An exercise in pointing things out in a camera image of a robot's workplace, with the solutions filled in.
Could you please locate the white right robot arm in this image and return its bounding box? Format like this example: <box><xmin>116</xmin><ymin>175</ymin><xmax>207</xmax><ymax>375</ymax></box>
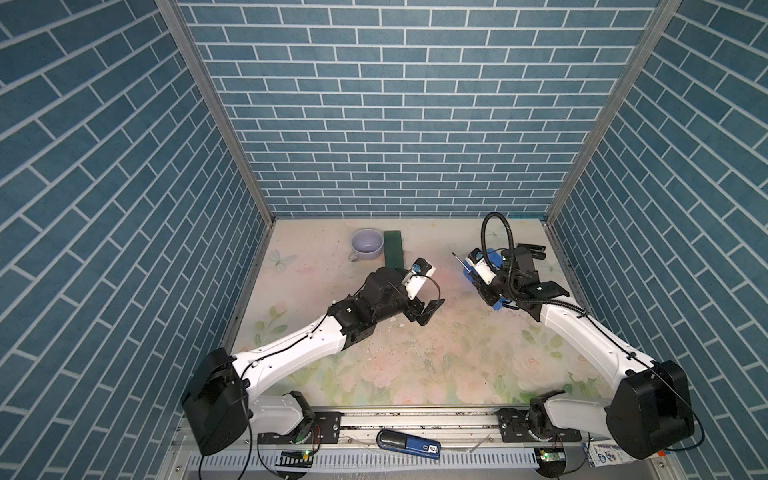
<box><xmin>465</xmin><ymin>244</ymin><xmax>698</xmax><ymax>459</ymax></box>

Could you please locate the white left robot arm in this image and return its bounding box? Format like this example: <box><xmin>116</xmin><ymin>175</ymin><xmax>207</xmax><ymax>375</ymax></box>
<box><xmin>180</xmin><ymin>258</ymin><xmax>444</xmax><ymax>456</ymax></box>

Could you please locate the dark green sponge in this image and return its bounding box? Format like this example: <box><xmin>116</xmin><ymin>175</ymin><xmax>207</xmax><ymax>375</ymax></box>
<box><xmin>383</xmin><ymin>230</ymin><xmax>405</xmax><ymax>269</ymax></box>

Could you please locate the lavender ceramic cup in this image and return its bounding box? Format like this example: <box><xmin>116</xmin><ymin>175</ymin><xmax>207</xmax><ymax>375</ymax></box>
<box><xmin>348</xmin><ymin>228</ymin><xmax>384</xmax><ymax>262</ymax></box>

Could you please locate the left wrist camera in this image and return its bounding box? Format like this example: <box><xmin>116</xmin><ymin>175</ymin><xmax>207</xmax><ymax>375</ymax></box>
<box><xmin>402</xmin><ymin>257</ymin><xmax>435</xmax><ymax>300</ymax></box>

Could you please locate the black cable loop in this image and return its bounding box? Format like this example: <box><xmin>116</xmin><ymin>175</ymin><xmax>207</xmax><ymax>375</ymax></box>
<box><xmin>481</xmin><ymin>211</ymin><xmax>516</xmax><ymax>283</ymax></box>

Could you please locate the blue black device on rail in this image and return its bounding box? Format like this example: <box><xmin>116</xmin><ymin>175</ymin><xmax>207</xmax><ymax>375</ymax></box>
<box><xmin>376</xmin><ymin>429</ymin><xmax>441</xmax><ymax>460</ymax></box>

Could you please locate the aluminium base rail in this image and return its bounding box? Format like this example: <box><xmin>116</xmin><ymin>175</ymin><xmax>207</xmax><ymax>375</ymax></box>
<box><xmin>158</xmin><ymin>405</ymin><xmax>683</xmax><ymax>479</ymax></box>

